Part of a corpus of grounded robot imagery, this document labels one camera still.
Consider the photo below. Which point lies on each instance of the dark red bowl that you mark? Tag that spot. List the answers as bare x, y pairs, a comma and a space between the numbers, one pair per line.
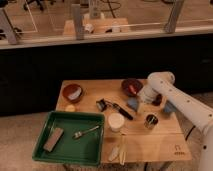
131, 86

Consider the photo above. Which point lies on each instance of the distant wooden table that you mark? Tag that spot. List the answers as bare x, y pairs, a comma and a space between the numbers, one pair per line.
100, 25

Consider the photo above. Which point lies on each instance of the bunch of dark grapes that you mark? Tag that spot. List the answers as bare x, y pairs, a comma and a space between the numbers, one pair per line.
158, 100

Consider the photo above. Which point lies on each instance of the black handled peeler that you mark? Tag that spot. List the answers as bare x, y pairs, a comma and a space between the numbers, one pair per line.
103, 104

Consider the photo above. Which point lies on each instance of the wooden table board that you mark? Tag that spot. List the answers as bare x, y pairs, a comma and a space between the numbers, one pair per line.
165, 142

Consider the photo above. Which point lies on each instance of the small dark metal cup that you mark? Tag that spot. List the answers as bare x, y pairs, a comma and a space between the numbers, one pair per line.
151, 121

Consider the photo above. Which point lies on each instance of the green plastic tray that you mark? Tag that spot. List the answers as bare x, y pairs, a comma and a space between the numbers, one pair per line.
83, 151

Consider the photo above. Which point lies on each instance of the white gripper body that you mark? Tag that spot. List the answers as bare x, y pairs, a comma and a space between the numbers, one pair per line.
169, 107

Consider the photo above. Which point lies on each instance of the small yellow round object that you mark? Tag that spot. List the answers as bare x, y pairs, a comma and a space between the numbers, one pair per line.
70, 108

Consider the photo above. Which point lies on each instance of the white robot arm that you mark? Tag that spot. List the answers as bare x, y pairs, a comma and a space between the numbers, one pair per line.
197, 112

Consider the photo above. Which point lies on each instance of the light wooden spoon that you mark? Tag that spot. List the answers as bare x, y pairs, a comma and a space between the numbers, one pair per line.
113, 154

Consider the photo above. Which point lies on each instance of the brown rectangular block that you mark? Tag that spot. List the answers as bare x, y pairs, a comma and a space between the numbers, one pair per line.
53, 139

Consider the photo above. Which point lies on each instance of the brown bowl with white content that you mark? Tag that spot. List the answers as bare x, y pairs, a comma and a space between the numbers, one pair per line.
72, 93

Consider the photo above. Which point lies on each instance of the white cup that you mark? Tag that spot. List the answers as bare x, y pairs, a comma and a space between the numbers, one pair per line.
116, 122

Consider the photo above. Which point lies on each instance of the blue sponge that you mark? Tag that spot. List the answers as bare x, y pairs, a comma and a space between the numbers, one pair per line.
133, 103

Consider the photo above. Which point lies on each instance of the metal fork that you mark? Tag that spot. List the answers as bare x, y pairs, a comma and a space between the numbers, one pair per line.
79, 134

